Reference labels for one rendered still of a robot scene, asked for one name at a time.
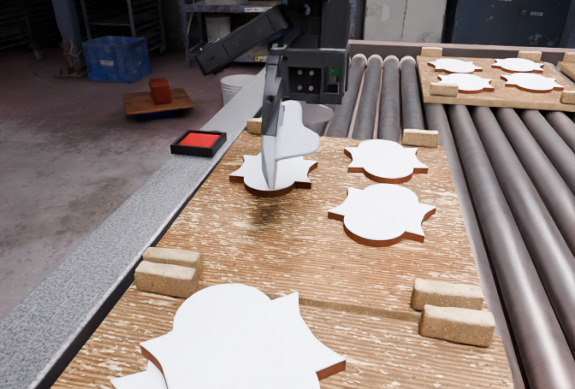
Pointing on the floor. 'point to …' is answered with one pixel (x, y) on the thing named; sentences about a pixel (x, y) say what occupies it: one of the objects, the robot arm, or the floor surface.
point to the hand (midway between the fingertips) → (280, 165)
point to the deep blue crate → (117, 59)
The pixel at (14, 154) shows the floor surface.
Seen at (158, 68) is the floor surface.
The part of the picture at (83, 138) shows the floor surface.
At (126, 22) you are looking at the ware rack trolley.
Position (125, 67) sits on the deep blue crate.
